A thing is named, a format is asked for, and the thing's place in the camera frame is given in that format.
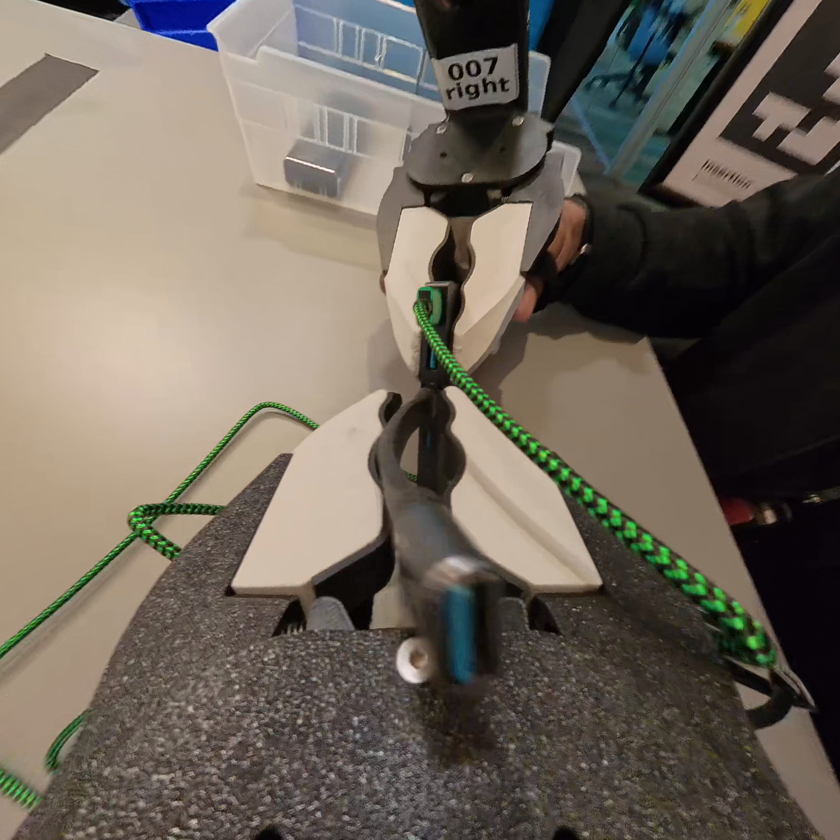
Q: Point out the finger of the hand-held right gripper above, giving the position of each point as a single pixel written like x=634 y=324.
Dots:
x=410 y=262
x=502 y=262

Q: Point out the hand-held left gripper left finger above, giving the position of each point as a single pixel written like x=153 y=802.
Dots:
x=315 y=512

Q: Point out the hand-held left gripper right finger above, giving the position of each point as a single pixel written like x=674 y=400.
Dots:
x=512 y=544

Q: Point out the person's right forearm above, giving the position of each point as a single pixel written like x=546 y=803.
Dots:
x=689 y=262

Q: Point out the grey desk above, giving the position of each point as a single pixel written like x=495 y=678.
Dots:
x=164 y=295

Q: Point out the person's right hand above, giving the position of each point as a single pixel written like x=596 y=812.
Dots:
x=571 y=229

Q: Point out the black power adapter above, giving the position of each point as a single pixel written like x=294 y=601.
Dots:
x=312 y=169

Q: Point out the clear plastic bin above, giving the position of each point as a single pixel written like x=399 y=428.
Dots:
x=262 y=98

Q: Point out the printed marker board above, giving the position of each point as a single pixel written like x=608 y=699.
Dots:
x=722 y=131

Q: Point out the person's dark clothing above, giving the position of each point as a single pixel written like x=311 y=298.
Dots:
x=774 y=426

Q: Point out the blue storage bin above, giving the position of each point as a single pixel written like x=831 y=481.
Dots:
x=177 y=19

